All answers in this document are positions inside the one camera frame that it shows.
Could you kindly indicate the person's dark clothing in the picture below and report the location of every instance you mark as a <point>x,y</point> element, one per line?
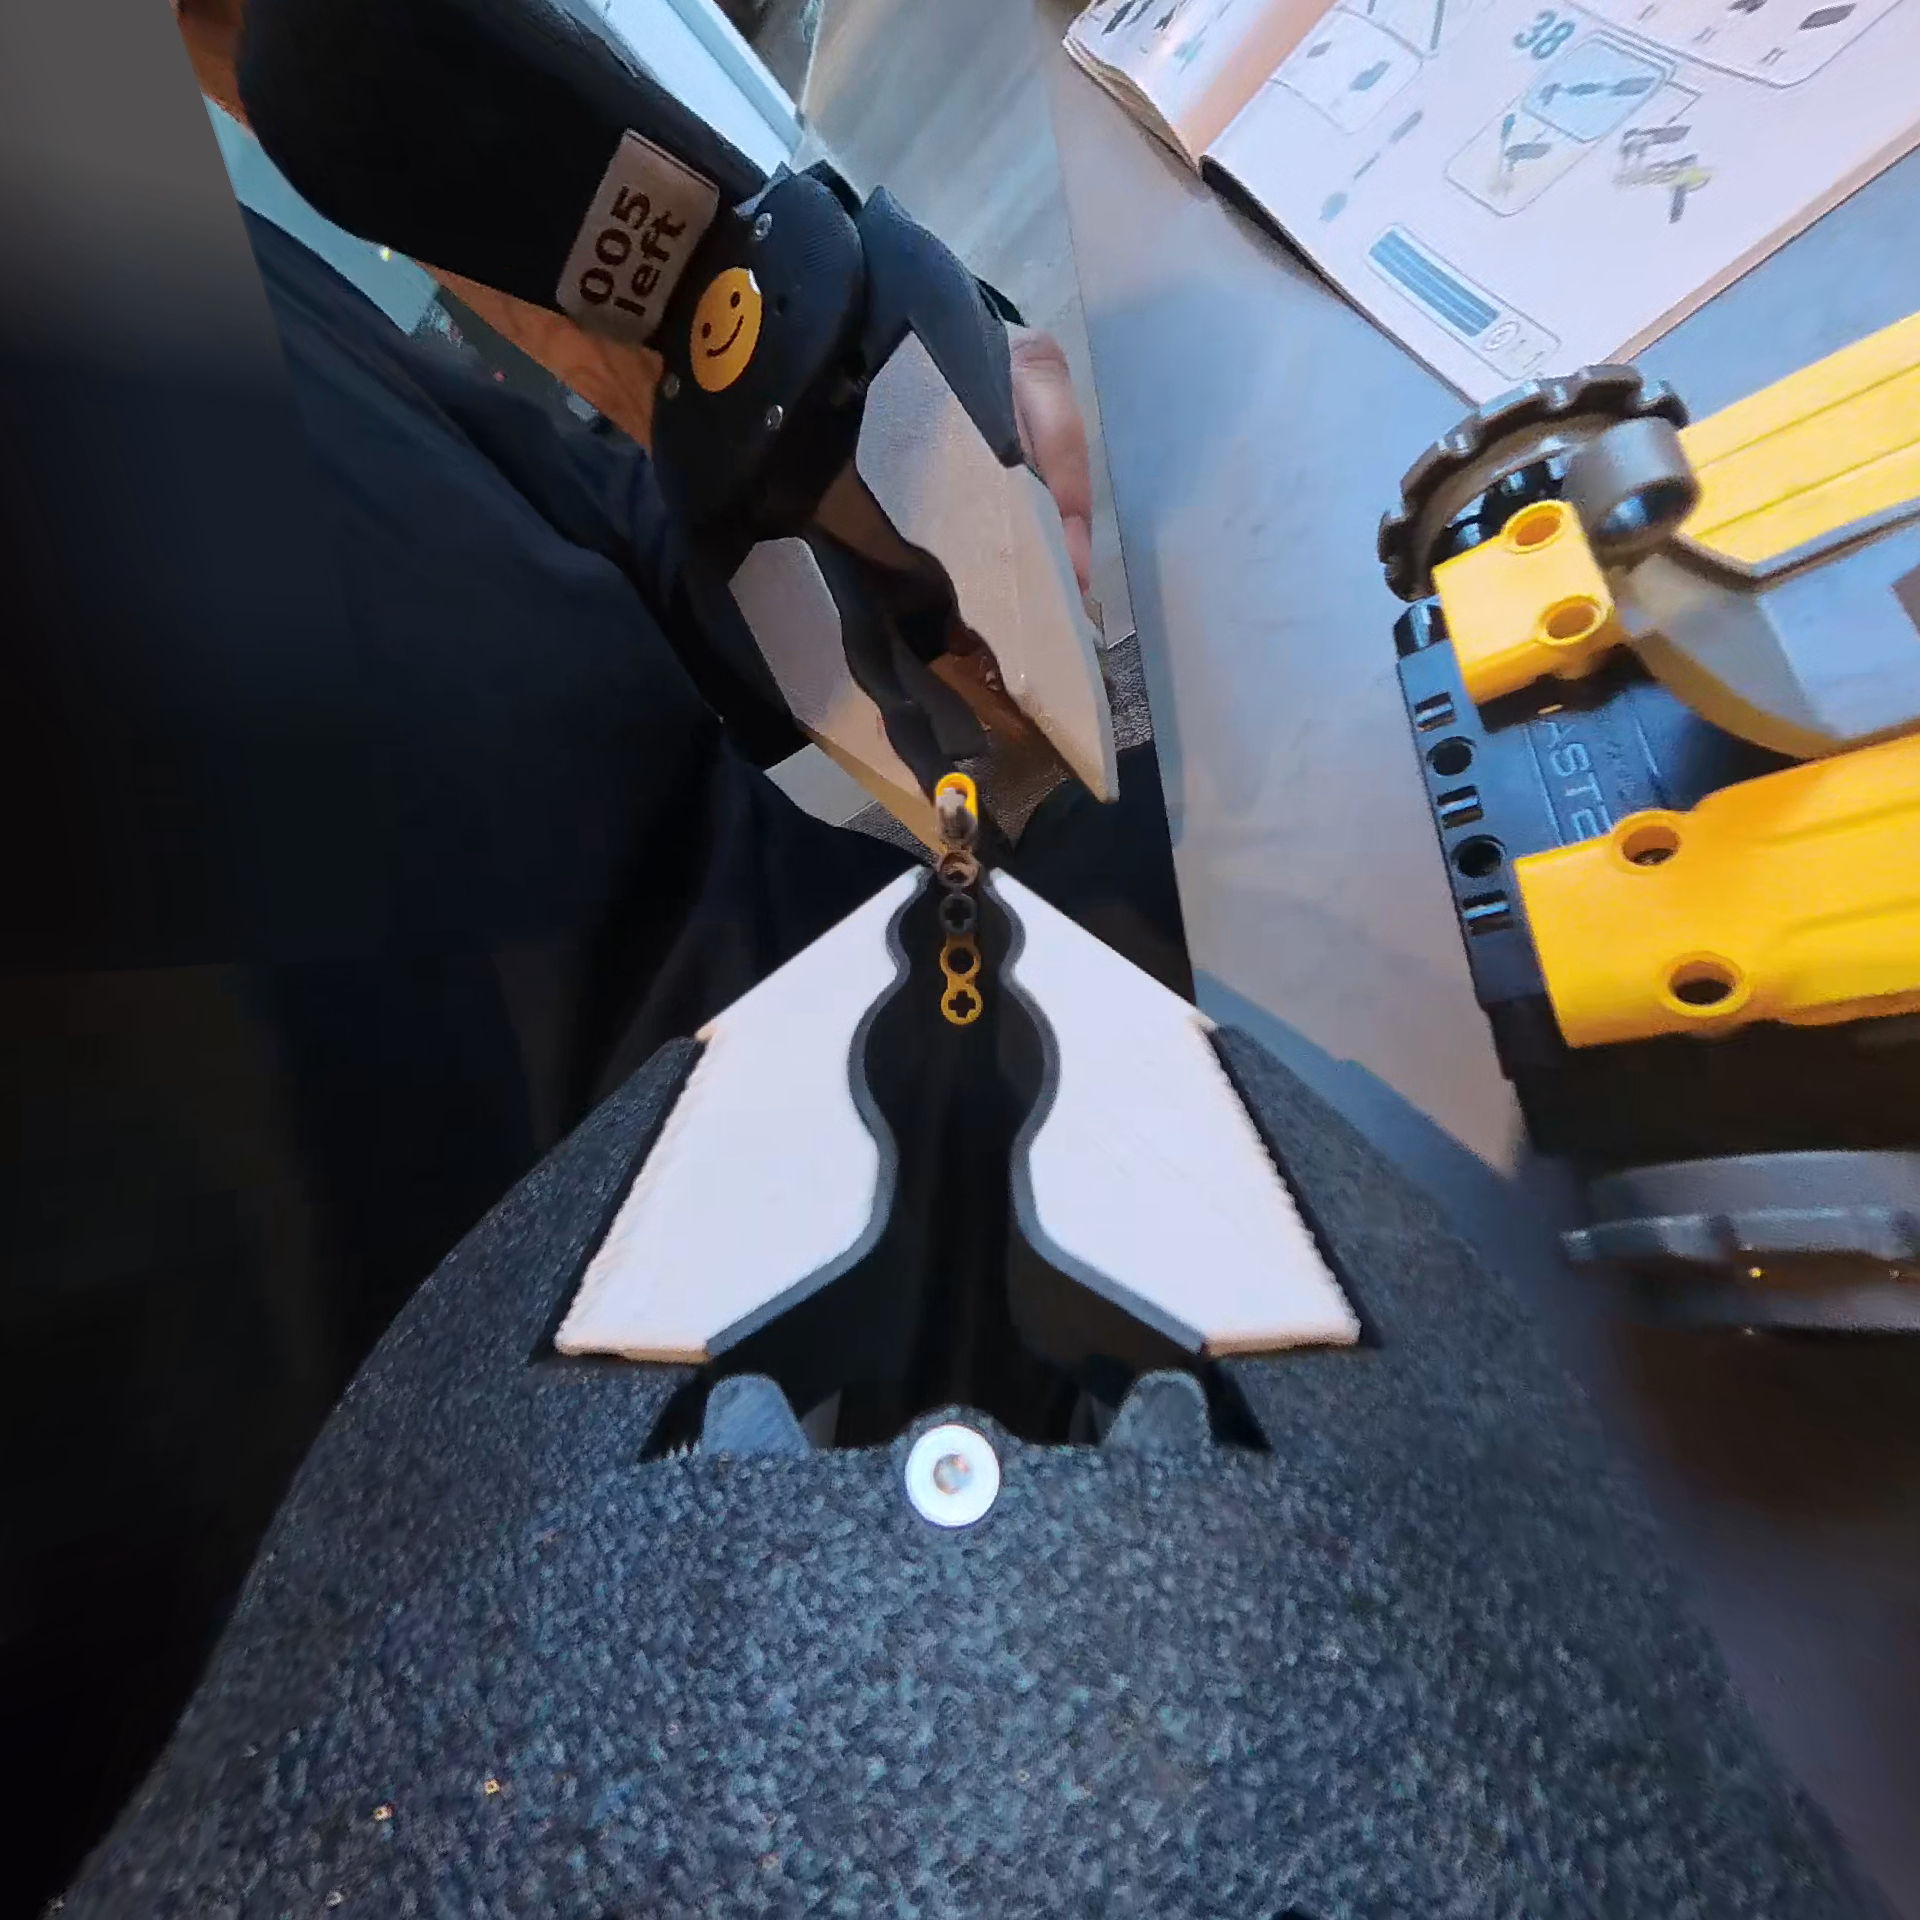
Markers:
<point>377,974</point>

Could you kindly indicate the person's left forearm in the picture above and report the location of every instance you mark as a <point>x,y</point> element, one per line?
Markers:
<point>495,525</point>

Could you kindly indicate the yellow toy connector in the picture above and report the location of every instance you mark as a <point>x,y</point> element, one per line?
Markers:
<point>956,793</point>

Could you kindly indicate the instruction booklet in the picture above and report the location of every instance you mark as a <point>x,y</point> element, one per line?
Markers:
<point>1426,196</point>

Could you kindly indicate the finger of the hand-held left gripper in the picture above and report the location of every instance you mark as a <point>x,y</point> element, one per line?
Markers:
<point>1004,570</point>
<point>810,645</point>

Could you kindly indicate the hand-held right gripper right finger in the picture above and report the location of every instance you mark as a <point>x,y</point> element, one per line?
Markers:
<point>1186,1186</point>

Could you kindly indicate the person's left hand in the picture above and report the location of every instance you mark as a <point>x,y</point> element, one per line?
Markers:
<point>1060,421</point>

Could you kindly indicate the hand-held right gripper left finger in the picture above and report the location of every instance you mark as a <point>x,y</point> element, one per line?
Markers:
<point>735,1202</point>

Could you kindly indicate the yellow toy vehicle model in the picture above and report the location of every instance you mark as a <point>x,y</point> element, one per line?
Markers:
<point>1725,885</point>

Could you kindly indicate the yellow thin toy beam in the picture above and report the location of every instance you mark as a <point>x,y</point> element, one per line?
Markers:
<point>961,983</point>

